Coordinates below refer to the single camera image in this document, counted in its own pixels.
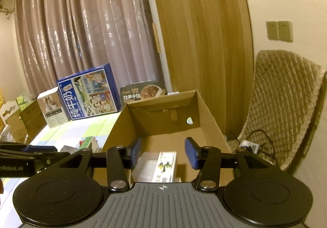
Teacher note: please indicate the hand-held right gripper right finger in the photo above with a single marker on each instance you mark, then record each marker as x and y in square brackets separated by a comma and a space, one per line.
[191, 152]

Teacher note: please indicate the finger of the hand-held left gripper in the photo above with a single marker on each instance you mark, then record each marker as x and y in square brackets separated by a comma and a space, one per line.
[43, 153]

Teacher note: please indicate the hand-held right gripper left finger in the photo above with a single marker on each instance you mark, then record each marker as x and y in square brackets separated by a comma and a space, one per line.
[136, 152]

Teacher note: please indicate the white square plastic container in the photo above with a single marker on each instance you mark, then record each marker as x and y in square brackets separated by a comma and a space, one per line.
[145, 166]

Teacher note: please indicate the white cartoon print medicine box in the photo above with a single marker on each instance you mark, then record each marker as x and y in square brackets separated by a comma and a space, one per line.
[167, 166]

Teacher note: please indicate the brown cardboard box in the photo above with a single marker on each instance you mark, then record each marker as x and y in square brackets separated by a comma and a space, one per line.
[158, 125]

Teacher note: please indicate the green box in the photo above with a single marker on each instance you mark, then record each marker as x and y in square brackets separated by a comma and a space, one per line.
[88, 142]

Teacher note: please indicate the desktop with checked tablecloth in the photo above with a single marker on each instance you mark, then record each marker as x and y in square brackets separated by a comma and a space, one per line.
[76, 128]

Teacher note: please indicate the dark cardboard box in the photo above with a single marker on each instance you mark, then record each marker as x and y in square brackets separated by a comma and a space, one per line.
[34, 119]

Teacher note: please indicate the light cardboard box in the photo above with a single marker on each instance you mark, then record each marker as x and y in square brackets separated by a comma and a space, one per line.
[16, 128]

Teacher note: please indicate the white picture print box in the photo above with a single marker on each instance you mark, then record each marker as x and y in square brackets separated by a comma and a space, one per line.
[52, 110]

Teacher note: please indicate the white ornate chair back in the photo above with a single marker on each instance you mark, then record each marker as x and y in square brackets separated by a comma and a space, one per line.
[9, 111]

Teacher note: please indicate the green tissue packs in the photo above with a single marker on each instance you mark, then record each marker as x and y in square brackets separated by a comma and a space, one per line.
[24, 101]

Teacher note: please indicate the black instant rice bowl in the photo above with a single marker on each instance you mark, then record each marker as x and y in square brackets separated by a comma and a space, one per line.
[143, 92]

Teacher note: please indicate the blue milk carton box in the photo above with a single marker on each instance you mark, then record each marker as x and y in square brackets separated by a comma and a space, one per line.
[89, 95]

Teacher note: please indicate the chair with quilted cover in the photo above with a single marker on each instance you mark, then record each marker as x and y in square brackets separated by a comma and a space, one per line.
[283, 100]

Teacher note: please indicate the wooden door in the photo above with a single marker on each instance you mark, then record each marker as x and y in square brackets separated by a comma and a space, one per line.
[204, 33]

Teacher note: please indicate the brown curtain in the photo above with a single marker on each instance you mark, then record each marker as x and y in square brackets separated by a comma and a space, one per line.
[89, 26]

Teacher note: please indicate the beige wall socket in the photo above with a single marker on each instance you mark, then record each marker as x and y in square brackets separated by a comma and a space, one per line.
[272, 30]
[285, 31]

